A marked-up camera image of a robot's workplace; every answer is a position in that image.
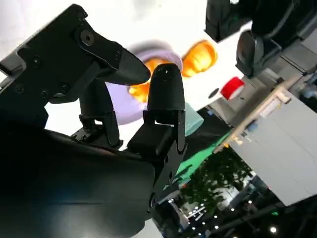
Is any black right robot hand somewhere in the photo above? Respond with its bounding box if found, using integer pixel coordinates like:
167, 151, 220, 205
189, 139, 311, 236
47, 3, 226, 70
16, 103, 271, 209
0, 3, 186, 238

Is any green leafy plant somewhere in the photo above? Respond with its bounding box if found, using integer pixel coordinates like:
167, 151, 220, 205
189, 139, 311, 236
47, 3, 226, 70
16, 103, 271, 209
182, 148, 255, 215

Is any orange and white toy bread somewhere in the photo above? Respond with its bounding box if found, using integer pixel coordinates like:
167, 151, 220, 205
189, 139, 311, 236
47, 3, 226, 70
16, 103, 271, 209
128, 58, 159, 103
181, 39, 218, 78

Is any pale green mug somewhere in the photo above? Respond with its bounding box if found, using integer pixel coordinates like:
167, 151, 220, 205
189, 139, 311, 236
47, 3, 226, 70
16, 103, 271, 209
184, 103, 205, 136

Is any grey cabinet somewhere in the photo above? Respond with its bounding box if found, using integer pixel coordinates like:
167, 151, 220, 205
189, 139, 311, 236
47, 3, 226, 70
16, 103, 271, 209
214, 74, 317, 207

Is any lilac plate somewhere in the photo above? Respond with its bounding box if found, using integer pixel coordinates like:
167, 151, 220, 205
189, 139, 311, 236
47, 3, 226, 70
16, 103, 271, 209
105, 39, 184, 126

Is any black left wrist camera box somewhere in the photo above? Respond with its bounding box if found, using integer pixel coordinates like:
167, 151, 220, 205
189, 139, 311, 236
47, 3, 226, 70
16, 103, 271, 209
205, 0, 254, 42

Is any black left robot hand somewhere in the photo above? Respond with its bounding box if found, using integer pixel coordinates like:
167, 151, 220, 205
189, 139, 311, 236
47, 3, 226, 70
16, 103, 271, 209
235, 0, 317, 79

